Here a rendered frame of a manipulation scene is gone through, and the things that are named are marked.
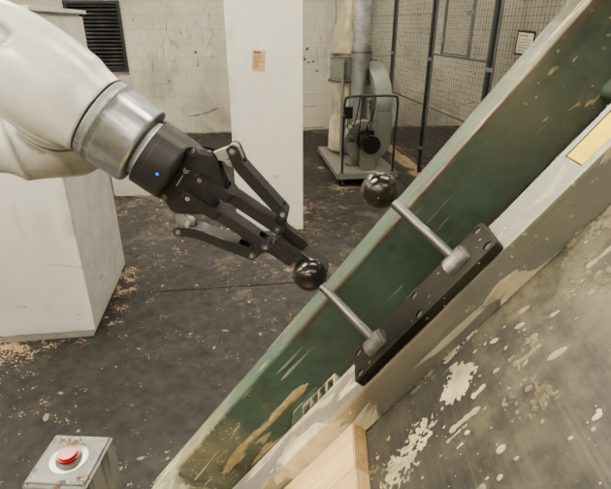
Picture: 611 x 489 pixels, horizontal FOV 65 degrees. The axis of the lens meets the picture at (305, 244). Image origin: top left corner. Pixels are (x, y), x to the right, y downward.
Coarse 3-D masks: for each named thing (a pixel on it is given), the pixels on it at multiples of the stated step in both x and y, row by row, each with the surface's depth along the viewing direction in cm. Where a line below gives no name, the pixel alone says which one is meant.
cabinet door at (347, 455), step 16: (352, 432) 50; (336, 448) 51; (352, 448) 49; (320, 464) 52; (336, 464) 50; (352, 464) 47; (368, 464) 48; (304, 480) 53; (320, 480) 50; (336, 480) 48; (352, 480) 45; (368, 480) 46
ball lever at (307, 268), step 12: (300, 264) 52; (312, 264) 51; (300, 276) 51; (312, 276) 51; (324, 276) 52; (312, 288) 52; (324, 288) 52; (336, 300) 51; (348, 312) 51; (360, 324) 50; (372, 336) 50; (384, 336) 49; (372, 348) 49
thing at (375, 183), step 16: (368, 176) 48; (384, 176) 47; (368, 192) 47; (384, 192) 47; (384, 208) 48; (400, 208) 47; (416, 224) 47; (432, 240) 46; (448, 256) 46; (464, 256) 44; (448, 272) 45
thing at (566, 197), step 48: (576, 144) 42; (528, 192) 44; (576, 192) 40; (528, 240) 42; (480, 288) 44; (432, 336) 46; (336, 384) 55; (384, 384) 49; (288, 432) 59; (336, 432) 52; (240, 480) 63; (288, 480) 56
